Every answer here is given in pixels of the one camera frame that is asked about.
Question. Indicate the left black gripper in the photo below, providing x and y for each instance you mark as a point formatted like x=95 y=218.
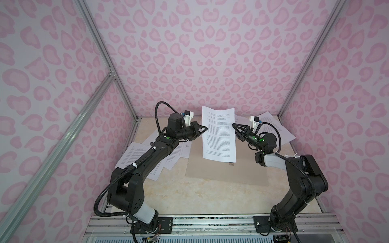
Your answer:
x=194 y=126

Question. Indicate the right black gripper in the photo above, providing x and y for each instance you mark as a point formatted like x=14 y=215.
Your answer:
x=248 y=135

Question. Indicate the large text sheet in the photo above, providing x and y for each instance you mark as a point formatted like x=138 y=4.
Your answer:
x=219 y=141

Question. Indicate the beige paper folder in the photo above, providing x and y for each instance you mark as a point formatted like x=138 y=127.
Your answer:
x=245 y=170

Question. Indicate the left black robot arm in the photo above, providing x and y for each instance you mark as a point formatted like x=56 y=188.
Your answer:
x=125 y=190

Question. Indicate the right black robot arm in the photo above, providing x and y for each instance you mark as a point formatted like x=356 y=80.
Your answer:
x=305 y=179

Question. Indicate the text sheet back overlapping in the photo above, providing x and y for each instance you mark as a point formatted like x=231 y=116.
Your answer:
x=242 y=120

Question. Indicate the diagram sheet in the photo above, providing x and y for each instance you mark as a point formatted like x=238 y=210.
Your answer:
x=186 y=148

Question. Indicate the text sheet back right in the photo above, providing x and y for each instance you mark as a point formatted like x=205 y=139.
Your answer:
x=286 y=136

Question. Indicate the text sheet behind left gripper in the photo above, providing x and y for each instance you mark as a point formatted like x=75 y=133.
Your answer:
x=168 y=163

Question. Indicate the text sheet far left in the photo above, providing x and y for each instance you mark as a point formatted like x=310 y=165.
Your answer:
x=132 y=154

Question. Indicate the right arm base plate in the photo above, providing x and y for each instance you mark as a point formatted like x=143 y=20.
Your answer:
x=264 y=225

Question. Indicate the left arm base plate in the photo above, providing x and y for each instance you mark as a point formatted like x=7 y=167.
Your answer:
x=160 y=225

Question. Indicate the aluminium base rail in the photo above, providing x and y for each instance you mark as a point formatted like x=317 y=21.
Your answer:
x=222 y=228

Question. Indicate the right corner aluminium post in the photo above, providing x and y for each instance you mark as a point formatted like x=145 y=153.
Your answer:
x=330 y=23

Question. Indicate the corner aluminium post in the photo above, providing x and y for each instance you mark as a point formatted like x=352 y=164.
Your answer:
x=330 y=23
x=101 y=46

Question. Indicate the left corner aluminium post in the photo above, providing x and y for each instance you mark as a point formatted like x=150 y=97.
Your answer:
x=101 y=46

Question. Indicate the diagonal aluminium frame bar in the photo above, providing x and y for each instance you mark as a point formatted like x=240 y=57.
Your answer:
x=31 y=192

